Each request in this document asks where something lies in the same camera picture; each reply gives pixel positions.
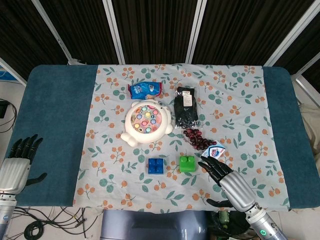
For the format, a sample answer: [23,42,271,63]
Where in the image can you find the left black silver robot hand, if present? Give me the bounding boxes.
[0,134,48,196]

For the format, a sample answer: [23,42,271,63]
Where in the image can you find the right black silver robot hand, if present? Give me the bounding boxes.
[198,155,259,213]

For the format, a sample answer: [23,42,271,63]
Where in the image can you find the green building block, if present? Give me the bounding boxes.
[179,154,198,174]

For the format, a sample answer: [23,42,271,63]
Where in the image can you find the blue building block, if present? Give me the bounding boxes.
[146,157,166,175]

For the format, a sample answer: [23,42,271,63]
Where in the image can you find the green metal part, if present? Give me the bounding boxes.
[218,211,233,230]

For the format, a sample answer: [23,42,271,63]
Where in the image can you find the white blue soap box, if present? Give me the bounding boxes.
[200,141,230,159]

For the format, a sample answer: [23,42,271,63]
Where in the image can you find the black box device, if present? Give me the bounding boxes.
[0,99,10,119]

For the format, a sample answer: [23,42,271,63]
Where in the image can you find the teal table cover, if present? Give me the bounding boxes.
[6,64,317,209]

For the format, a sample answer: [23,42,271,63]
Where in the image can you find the black socks in plastic pack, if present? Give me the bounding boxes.
[173,86,200,131]

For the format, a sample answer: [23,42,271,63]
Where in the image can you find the grey blue robot torso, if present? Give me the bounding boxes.
[100,209,209,240]

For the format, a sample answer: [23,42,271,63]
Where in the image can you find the floral patterned cloth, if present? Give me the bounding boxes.
[72,63,292,210]

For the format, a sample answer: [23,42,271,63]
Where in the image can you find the beige fabric bundle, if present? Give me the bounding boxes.
[298,99,320,152]

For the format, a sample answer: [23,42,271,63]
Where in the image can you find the white round fishing toy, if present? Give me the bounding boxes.
[120,99,174,148]

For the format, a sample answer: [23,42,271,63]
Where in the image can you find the dark partition screen panel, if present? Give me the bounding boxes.
[102,0,208,65]
[32,0,126,65]
[185,0,318,67]
[0,0,71,85]
[265,0,320,86]

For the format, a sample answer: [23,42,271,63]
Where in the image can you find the blue snack bag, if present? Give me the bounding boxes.
[127,81,163,101]

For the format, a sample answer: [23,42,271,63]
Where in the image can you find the coiled black floor cable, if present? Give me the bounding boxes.
[26,220,46,239]

